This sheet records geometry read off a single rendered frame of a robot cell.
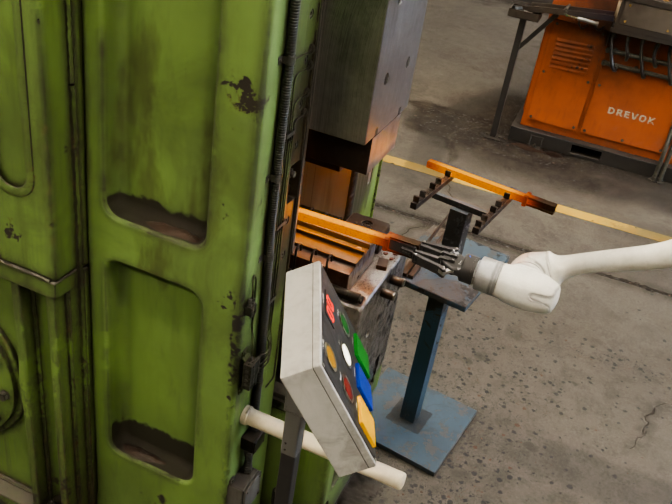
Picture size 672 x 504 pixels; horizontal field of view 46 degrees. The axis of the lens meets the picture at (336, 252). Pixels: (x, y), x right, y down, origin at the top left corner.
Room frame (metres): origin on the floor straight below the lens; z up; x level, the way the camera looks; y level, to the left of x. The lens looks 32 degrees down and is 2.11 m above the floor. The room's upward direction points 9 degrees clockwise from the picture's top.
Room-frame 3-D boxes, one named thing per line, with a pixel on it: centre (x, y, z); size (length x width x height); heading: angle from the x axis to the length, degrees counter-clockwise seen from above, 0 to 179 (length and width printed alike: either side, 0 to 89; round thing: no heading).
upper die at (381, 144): (1.86, 0.12, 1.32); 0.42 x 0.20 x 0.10; 71
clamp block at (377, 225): (1.99, -0.08, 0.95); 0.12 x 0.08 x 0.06; 71
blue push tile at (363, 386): (1.25, -0.10, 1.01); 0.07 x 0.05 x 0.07; 6
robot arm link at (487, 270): (1.71, -0.39, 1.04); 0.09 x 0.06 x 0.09; 161
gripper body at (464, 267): (1.74, -0.32, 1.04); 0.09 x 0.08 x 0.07; 71
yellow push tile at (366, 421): (1.15, -0.11, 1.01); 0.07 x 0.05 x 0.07; 6
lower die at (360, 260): (1.86, 0.12, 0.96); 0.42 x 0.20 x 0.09; 71
